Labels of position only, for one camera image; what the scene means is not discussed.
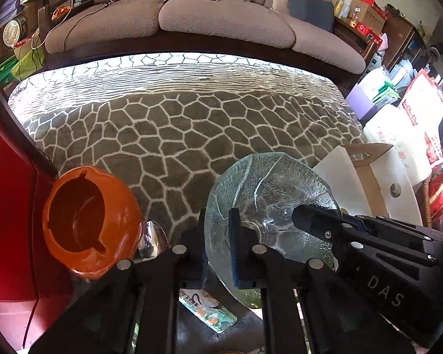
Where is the orange ceramic ashtray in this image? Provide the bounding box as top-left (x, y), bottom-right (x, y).
top-left (42, 165), bottom-right (142, 280)

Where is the colourful snack packet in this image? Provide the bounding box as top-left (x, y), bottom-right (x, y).
top-left (179, 289), bottom-right (237, 334)

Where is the clear green glass bowl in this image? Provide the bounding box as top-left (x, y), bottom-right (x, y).
top-left (204, 152), bottom-right (340, 309)

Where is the red gift box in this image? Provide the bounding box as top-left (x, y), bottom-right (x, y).
top-left (0, 125), bottom-right (70, 350)

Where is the white cardboard box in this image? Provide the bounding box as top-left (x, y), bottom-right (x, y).
top-left (313, 143), bottom-right (423, 226)

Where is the metal spoon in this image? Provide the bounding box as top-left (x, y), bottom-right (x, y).
top-left (137, 221), bottom-right (170, 260)

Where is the dark blue cushion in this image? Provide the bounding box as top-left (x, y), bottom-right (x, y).
top-left (287, 0), bottom-right (334, 33)

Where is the brown fabric sofa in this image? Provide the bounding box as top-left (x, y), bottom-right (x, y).
top-left (42, 0), bottom-right (366, 78)

